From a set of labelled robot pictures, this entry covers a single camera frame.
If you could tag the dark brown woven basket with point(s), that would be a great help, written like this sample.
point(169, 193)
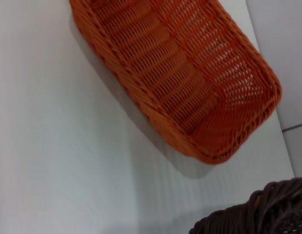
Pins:
point(263, 212)

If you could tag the orange woven basket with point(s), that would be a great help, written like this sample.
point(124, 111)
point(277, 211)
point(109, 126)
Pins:
point(180, 73)

